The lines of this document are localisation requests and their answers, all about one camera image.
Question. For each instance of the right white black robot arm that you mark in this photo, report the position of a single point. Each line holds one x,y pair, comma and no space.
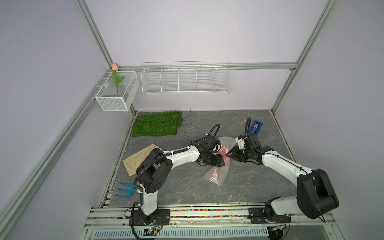
315,195

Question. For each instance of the pink artificial tulip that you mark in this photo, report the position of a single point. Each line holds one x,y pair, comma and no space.
118,79

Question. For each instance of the blue tape dispenser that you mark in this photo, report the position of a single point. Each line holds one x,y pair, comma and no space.
260,126

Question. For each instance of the small white mesh basket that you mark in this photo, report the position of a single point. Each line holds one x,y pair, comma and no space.
107,94

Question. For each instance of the blue yellow garden rake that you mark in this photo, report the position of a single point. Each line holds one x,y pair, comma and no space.
126,190

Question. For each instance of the pink tape roll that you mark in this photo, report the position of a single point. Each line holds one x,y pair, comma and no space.
255,128

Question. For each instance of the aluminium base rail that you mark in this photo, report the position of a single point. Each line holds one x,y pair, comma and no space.
238,221

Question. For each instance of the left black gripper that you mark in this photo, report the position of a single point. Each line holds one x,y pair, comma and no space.
218,161

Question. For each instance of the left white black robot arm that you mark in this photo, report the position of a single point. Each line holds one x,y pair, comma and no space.
154,170

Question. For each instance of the green artificial grass mat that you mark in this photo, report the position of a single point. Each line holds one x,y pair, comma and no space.
157,124

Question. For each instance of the red plastic wine glass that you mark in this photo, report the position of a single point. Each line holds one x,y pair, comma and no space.
226,160

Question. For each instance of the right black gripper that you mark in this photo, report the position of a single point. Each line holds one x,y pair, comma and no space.
233,154

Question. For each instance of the long white wire basket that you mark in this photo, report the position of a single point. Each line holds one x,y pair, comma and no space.
186,77

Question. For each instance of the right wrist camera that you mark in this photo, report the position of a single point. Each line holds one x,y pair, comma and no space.
241,142

